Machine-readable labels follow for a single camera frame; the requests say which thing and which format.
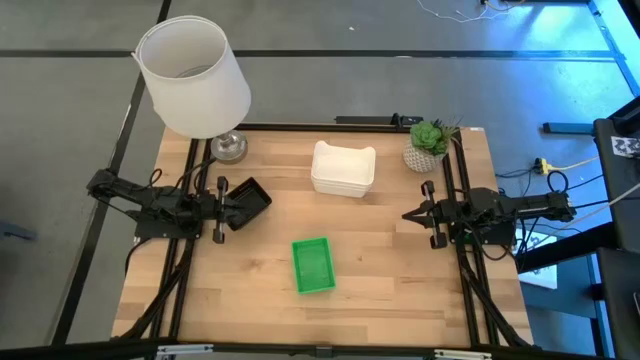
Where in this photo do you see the white marker paper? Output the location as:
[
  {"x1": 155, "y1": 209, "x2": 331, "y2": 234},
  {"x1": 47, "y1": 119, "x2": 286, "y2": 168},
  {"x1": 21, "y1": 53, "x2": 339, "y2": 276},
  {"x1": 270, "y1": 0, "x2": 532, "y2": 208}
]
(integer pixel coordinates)
[{"x1": 610, "y1": 135, "x2": 640, "y2": 159}]

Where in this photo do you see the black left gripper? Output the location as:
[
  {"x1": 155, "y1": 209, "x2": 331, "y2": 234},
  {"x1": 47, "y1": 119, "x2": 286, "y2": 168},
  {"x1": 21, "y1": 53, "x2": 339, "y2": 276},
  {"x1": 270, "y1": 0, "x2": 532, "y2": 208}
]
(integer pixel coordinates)
[{"x1": 200, "y1": 175, "x2": 254, "y2": 245}]

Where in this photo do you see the black desk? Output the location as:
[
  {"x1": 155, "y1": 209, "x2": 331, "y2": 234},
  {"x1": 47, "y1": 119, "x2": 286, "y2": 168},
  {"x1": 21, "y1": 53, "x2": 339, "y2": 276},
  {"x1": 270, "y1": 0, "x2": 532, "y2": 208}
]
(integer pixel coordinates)
[{"x1": 593, "y1": 95, "x2": 640, "y2": 251}]

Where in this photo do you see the white patterned plant pot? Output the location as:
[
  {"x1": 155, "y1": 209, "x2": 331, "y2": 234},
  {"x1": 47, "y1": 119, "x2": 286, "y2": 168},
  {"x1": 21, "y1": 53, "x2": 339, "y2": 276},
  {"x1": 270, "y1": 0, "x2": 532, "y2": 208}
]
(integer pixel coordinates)
[{"x1": 402, "y1": 142, "x2": 446, "y2": 174}]

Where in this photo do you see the black mesh plastic basket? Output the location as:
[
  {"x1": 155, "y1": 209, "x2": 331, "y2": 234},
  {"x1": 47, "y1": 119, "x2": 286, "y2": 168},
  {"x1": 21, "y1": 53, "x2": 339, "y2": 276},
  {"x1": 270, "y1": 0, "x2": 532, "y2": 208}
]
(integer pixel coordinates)
[
  {"x1": 229, "y1": 199, "x2": 273, "y2": 232},
  {"x1": 227, "y1": 177, "x2": 273, "y2": 231}
]

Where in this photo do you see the green succulent plant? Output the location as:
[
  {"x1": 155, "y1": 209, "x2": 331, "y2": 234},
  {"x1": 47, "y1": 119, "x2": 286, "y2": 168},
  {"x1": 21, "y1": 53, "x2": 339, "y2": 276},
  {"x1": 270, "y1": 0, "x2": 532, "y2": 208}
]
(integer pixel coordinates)
[{"x1": 409, "y1": 118, "x2": 459, "y2": 157}]

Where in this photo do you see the blue metal frame bar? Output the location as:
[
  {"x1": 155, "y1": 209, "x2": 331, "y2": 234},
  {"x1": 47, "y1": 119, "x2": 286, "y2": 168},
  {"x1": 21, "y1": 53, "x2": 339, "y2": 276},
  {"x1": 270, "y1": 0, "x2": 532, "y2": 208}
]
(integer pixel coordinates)
[{"x1": 588, "y1": 0, "x2": 640, "y2": 96}]

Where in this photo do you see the thick white cable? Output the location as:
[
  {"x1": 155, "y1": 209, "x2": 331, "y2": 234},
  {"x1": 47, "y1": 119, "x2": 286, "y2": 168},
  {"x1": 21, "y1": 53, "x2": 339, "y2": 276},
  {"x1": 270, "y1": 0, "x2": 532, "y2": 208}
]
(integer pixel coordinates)
[{"x1": 569, "y1": 182, "x2": 640, "y2": 229}]

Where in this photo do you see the black long frame rail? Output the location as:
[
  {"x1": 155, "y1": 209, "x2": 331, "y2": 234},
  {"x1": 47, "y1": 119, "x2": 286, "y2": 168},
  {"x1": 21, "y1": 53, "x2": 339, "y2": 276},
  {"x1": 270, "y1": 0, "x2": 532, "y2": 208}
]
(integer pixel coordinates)
[
  {"x1": 239, "y1": 122, "x2": 416, "y2": 133},
  {"x1": 0, "y1": 338, "x2": 640, "y2": 360}
]

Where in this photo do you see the silver metal bracket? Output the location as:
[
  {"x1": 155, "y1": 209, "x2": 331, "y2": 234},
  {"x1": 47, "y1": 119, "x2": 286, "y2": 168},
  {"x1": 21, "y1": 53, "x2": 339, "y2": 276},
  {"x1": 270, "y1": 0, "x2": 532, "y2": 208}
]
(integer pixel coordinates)
[
  {"x1": 433, "y1": 348, "x2": 494, "y2": 360},
  {"x1": 156, "y1": 343, "x2": 215, "y2": 359}
]

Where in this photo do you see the white box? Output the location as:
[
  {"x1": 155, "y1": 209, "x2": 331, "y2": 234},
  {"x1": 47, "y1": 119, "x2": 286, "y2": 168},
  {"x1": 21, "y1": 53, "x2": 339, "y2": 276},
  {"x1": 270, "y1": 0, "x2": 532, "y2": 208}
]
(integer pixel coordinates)
[{"x1": 519, "y1": 232, "x2": 559, "y2": 290}]

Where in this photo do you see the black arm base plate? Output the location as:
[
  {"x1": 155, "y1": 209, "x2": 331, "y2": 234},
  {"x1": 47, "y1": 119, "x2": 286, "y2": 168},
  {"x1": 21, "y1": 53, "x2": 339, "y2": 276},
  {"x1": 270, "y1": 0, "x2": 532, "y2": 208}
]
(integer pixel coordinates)
[
  {"x1": 133, "y1": 209, "x2": 205, "y2": 240},
  {"x1": 446, "y1": 219, "x2": 517, "y2": 249}
]

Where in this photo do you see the cream power cable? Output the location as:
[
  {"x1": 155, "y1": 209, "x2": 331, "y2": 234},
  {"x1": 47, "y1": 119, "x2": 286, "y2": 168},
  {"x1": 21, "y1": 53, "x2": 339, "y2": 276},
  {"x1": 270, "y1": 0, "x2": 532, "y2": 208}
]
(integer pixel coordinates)
[{"x1": 547, "y1": 156, "x2": 600, "y2": 172}]

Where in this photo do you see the black panel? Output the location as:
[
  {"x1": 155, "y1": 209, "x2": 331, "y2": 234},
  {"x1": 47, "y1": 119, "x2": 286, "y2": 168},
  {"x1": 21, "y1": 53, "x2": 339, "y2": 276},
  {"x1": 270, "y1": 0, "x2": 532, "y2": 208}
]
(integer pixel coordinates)
[{"x1": 596, "y1": 247, "x2": 640, "y2": 360}]

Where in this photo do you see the white lamp shade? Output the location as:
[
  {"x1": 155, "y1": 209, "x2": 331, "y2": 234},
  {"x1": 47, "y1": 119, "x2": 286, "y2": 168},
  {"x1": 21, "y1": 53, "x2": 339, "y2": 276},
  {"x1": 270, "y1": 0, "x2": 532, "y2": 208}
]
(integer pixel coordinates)
[{"x1": 131, "y1": 14, "x2": 253, "y2": 140}]

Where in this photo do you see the black floor cable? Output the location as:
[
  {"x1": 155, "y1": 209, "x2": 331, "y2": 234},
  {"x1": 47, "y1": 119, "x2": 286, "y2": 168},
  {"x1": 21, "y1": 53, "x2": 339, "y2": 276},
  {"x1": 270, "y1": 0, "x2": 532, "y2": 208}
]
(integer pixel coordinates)
[
  {"x1": 572, "y1": 199, "x2": 610, "y2": 222},
  {"x1": 569, "y1": 173, "x2": 605, "y2": 194}
]

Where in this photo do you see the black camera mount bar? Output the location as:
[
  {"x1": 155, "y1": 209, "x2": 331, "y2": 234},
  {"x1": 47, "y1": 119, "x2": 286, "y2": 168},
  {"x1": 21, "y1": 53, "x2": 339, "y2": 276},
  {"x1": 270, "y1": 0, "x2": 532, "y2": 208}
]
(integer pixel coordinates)
[{"x1": 334, "y1": 113, "x2": 425, "y2": 127}]

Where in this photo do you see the black aluminium frame rail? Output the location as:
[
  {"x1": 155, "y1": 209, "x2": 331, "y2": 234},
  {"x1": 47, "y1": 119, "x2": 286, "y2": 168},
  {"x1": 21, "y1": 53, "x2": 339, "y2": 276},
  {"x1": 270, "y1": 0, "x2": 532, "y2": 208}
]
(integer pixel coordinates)
[
  {"x1": 148, "y1": 138, "x2": 200, "y2": 341},
  {"x1": 452, "y1": 130, "x2": 500, "y2": 347},
  {"x1": 168, "y1": 138, "x2": 212, "y2": 341},
  {"x1": 441, "y1": 142, "x2": 480, "y2": 347}
]

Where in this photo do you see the thin white floor cable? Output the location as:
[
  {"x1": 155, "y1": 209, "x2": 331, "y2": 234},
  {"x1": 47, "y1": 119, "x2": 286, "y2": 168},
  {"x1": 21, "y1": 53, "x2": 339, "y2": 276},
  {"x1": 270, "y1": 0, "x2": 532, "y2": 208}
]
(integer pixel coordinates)
[{"x1": 417, "y1": 0, "x2": 526, "y2": 24}]

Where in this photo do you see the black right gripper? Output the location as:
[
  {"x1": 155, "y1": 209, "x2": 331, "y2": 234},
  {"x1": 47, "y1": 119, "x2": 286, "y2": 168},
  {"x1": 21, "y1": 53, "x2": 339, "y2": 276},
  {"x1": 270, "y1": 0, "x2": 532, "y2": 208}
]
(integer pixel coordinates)
[{"x1": 402, "y1": 180, "x2": 466, "y2": 250}]

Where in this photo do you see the silver lamp base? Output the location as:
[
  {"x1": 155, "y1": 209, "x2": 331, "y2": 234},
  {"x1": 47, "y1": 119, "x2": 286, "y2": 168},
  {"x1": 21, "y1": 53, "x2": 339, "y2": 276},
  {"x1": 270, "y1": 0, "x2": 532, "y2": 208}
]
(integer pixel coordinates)
[{"x1": 209, "y1": 129, "x2": 249, "y2": 164}]

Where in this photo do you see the black diagonal beam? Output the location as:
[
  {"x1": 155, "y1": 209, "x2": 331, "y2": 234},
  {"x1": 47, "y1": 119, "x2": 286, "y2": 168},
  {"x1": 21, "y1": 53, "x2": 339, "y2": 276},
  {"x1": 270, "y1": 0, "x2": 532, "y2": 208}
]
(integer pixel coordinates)
[{"x1": 514, "y1": 222, "x2": 619, "y2": 274}]

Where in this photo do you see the black diagonal frame brace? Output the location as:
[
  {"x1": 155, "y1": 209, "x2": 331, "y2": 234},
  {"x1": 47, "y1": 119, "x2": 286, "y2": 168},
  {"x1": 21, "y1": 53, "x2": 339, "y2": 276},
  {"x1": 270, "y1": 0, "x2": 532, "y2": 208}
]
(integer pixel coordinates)
[
  {"x1": 118, "y1": 252, "x2": 194, "y2": 341},
  {"x1": 462, "y1": 267, "x2": 534, "y2": 349}
]

